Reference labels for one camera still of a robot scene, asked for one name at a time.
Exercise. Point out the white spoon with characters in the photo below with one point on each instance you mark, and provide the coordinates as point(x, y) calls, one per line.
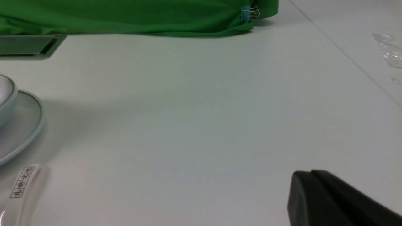
point(21, 201)

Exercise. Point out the green backdrop cloth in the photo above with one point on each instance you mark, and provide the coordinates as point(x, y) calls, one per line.
point(175, 18)

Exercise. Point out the blue binder clip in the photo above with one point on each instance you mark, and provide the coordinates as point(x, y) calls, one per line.
point(248, 13)

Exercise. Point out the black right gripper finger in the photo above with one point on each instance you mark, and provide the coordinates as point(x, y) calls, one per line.
point(319, 198)

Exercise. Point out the clear plastic wrap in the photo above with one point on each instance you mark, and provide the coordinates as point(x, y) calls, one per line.
point(391, 51)

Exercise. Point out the light blue plate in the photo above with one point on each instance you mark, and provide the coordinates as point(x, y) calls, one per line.
point(22, 128)

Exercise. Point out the light blue bowl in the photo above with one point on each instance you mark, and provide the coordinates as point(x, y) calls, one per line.
point(8, 98)

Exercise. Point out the green rectangular tray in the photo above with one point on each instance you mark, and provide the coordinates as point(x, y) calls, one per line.
point(29, 47)

